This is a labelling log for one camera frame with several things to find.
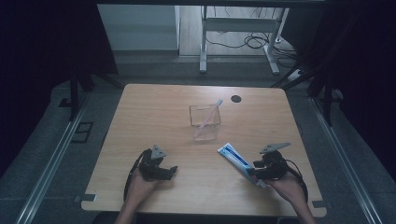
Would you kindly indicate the blue and white toothpaste tube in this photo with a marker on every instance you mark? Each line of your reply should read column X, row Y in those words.
column 236, row 160

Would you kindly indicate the dark curtain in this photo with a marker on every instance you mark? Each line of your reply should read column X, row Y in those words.
column 37, row 62
column 367, row 77

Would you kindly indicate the metal floor rail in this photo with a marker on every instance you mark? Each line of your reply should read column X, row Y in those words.
column 46, row 174
column 345, row 161

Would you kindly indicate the black round table grommet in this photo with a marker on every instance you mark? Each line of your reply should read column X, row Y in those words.
column 236, row 99

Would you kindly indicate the clear plastic square container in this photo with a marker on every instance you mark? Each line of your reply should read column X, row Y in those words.
column 199, row 130

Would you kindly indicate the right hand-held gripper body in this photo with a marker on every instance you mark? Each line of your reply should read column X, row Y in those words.
column 274, row 166

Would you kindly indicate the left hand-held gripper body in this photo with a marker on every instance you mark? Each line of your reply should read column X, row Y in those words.
column 151, row 166

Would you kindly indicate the person's left hand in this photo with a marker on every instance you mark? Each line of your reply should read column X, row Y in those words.
column 140, row 188

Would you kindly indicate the white power strip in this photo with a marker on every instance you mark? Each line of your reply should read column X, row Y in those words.
column 295, row 74

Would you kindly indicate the black metal stand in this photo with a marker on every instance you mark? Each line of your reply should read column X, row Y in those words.
column 74, row 93
column 327, row 102

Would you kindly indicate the grey tape strip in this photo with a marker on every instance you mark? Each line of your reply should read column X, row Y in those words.
column 319, row 204
column 85, row 198

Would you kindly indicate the person's right hand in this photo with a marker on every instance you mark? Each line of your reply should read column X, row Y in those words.
column 288, row 188

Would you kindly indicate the white metal desk frame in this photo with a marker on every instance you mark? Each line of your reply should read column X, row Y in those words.
column 204, row 40

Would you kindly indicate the pink toothbrush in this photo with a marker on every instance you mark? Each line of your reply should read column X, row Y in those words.
column 209, row 118

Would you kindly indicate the white panel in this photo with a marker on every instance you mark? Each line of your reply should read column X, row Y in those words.
column 137, row 28

